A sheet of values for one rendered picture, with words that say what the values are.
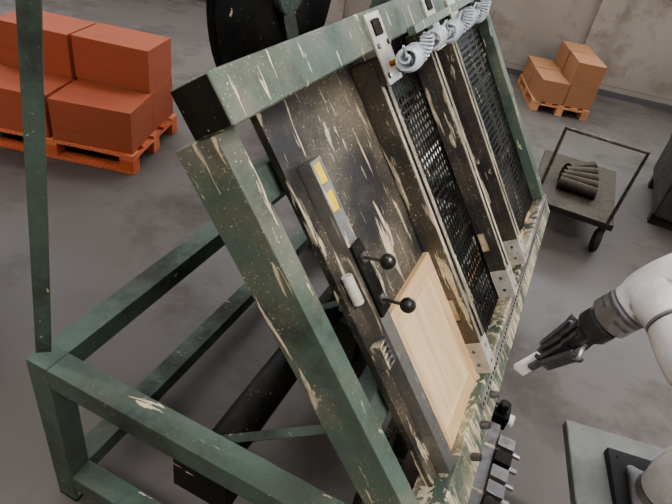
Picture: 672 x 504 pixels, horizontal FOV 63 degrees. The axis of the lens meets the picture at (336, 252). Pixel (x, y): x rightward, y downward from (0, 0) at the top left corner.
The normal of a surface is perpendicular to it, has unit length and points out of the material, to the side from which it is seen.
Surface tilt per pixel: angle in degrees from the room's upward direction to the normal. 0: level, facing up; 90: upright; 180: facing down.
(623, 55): 90
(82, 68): 90
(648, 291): 69
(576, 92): 90
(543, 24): 90
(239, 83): 54
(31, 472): 0
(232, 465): 0
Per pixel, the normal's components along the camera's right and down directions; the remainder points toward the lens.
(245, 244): -0.42, 0.48
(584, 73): -0.15, 0.57
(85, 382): 0.15, -0.80
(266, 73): 0.81, -0.17
